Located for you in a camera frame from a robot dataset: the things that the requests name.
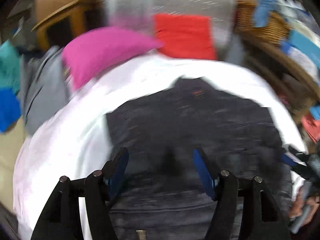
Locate black garment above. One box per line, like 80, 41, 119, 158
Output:
106, 79, 292, 239

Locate teal and blue clothes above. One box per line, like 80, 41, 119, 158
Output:
1, 40, 21, 133

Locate right hand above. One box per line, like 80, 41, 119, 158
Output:
289, 190, 319, 225

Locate wooden shelf unit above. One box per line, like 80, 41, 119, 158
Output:
240, 34, 319, 126

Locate white bed blanket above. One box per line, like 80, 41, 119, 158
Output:
13, 54, 306, 239

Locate wicker basket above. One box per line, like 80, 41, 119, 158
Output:
236, 0, 291, 46

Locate grey cloth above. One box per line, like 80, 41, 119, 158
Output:
20, 46, 69, 135

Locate blue cloth in basket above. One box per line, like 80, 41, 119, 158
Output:
252, 0, 276, 28

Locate pink pillow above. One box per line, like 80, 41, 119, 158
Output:
62, 27, 163, 90

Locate red pillow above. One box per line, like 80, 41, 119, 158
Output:
154, 13, 217, 60

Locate wooden nightstand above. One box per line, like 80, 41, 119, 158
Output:
33, 0, 106, 51

